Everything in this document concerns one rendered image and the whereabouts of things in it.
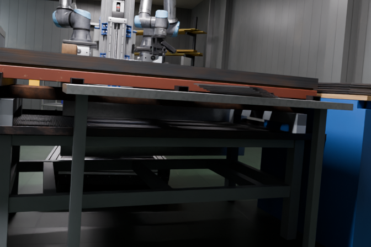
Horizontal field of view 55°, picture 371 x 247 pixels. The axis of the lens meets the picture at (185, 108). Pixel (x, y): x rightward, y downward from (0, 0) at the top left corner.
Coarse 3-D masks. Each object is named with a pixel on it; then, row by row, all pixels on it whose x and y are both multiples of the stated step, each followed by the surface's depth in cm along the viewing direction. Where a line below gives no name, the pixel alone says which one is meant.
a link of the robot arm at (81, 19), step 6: (72, 12) 252; (78, 12) 248; (84, 12) 249; (72, 18) 250; (78, 18) 249; (84, 18) 249; (90, 18) 254; (72, 24) 251; (78, 24) 249; (84, 24) 250; (90, 24) 255
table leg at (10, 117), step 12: (0, 108) 136; (0, 120) 136; (12, 120) 138; (0, 144) 136; (0, 156) 137; (0, 168) 137; (0, 180) 137; (0, 192) 138; (0, 204) 138; (0, 216) 138; (0, 228) 139; (0, 240) 139
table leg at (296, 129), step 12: (300, 132) 189; (300, 144) 189; (288, 156) 193; (300, 156) 190; (288, 168) 192; (300, 168) 190; (288, 180) 192; (300, 180) 191; (288, 204) 191; (288, 216) 190; (288, 228) 190
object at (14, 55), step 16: (0, 48) 134; (32, 64) 138; (48, 64) 140; (64, 64) 142; (80, 64) 144; (96, 64) 147; (112, 64) 149; (128, 64) 152; (144, 64) 154; (160, 64) 157; (224, 80) 170; (240, 80) 172; (256, 80) 176; (272, 80) 179; (288, 80) 183; (304, 80) 186
